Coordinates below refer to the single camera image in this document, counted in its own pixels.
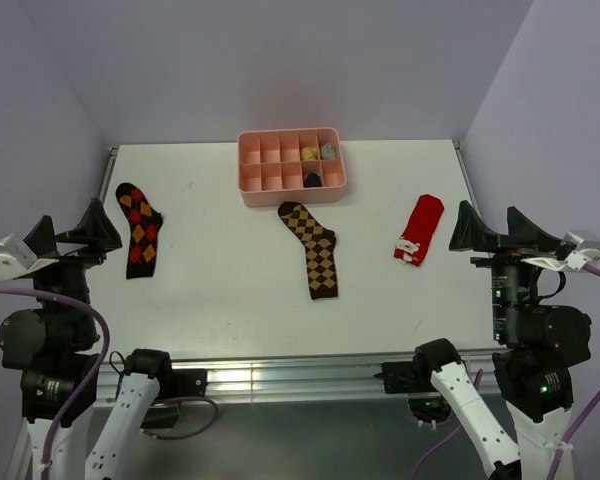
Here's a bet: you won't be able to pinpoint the dark navy rolled sock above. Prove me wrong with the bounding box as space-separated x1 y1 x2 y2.
303 172 322 188

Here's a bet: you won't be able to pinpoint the red orange argyle sock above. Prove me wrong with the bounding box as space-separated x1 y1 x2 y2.
115 182 163 280

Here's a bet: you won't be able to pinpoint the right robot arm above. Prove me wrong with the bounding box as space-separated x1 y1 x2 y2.
412 201 591 479

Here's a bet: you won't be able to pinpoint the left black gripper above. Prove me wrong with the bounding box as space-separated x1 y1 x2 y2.
23 196 120 342

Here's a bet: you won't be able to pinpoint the yellow rolled sock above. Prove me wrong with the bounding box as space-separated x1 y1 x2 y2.
300 147 317 161

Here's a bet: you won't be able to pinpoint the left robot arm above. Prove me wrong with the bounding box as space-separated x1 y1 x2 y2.
0 199 175 479

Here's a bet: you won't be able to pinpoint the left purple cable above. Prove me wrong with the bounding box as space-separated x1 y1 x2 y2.
0 284 221 480

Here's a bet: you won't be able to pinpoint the grey rolled sock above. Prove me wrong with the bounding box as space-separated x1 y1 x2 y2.
320 143 338 159

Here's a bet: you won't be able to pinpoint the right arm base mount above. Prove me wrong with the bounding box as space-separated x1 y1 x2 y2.
374 361 433 394

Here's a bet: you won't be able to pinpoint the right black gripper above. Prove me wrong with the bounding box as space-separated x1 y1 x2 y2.
447 196 557 338

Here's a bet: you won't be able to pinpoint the brown yellow argyle sock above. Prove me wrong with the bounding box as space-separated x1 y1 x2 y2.
277 202 338 300

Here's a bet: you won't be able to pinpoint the pink divided organizer box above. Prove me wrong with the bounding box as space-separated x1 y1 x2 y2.
237 127 347 208

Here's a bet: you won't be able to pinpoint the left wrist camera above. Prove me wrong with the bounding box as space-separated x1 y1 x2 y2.
0 234 59 283

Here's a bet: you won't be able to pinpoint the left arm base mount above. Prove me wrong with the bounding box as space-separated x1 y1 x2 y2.
141 369 208 430

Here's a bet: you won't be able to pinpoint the aluminium front rail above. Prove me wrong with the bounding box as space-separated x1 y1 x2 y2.
92 349 511 406

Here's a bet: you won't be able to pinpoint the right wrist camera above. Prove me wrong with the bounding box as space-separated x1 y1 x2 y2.
523 230 600 273

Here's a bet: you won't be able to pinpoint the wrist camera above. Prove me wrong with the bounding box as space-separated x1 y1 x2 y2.
523 230 600 273
0 234 59 283

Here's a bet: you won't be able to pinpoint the red christmas sock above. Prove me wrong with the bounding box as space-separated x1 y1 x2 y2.
393 194 444 267

